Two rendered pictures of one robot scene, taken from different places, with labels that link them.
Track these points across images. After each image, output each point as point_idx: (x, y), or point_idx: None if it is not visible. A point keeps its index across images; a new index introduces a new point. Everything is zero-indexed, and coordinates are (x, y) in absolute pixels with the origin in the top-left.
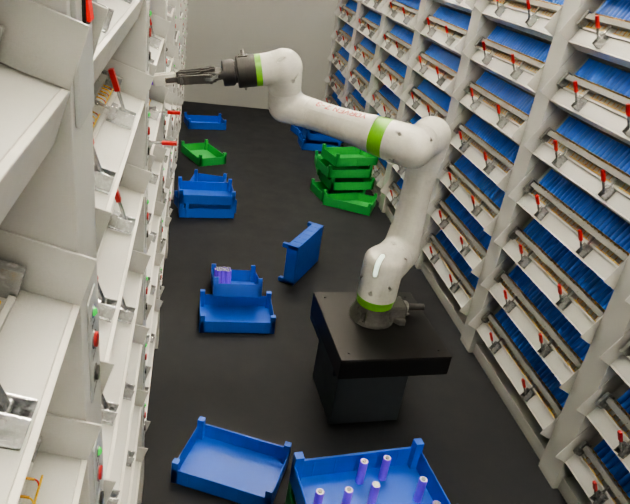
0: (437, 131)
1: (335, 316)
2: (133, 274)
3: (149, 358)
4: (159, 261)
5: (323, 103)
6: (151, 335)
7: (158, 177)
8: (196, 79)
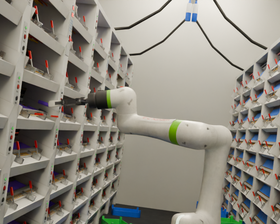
0: (217, 129)
1: None
2: None
3: None
4: None
5: (147, 117)
6: None
7: (42, 160)
8: (71, 101)
